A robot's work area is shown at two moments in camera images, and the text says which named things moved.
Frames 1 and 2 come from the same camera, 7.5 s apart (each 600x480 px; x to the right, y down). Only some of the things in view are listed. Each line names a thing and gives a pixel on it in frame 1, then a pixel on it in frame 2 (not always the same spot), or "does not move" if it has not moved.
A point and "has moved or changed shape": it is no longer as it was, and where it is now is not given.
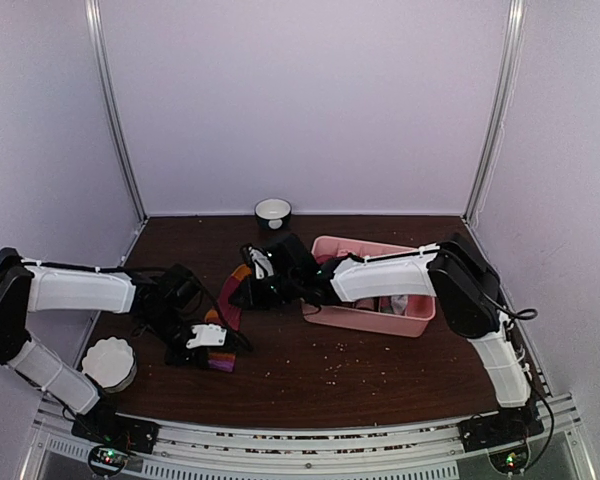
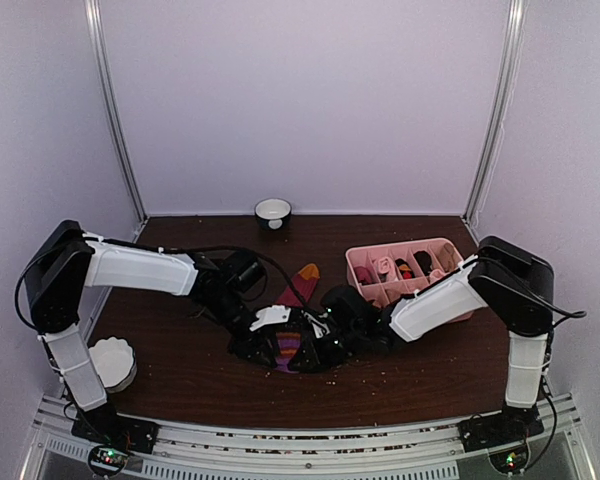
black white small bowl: x=273 y=213 does not move
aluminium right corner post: x=504 y=100 does not move
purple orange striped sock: x=229 y=312 → x=304 y=280
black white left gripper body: x=189 y=358 → x=240 y=346
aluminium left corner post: x=94 y=15 does not move
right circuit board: x=510 y=460 does not move
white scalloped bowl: x=111 y=361 does not move
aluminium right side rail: x=467 y=226 does not move
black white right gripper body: x=271 y=298 → x=335 y=353
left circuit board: x=107 y=460 does not move
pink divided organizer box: x=403 y=316 has moved or changed shape
